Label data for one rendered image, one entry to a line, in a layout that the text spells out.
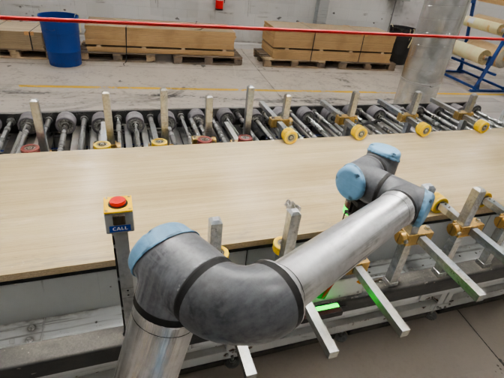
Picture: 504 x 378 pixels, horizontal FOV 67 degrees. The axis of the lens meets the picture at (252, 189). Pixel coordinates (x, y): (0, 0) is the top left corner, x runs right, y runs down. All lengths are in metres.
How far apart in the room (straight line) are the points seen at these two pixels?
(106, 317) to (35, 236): 0.38
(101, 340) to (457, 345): 1.96
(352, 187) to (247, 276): 0.51
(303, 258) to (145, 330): 0.27
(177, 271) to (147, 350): 0.16
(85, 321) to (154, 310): 0.95
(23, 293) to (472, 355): 2.26
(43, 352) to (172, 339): 0.81
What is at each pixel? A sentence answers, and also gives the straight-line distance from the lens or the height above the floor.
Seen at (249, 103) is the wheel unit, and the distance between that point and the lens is 2.16.
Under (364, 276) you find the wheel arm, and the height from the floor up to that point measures 0.86.
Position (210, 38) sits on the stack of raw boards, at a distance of 6.95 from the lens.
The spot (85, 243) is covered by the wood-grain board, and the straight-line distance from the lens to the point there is 1.43.
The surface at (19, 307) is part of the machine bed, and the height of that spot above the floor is 0.69.
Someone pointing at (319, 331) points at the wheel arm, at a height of 0.85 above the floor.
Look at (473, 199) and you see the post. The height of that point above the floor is 1.09.
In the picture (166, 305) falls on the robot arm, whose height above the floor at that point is 1.35.
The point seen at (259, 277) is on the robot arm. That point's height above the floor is 1.42.
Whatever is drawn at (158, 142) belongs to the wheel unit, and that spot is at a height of 0.91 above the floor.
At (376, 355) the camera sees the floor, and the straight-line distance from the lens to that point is 2.36.
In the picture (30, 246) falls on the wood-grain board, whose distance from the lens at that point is 1.47.
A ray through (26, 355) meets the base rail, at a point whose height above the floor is 0.70.
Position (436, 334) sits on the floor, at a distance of 2.61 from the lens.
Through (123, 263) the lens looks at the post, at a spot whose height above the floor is 1.03.
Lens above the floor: 1.80
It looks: 32 degrees down
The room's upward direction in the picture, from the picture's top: 6 degrees clockwise
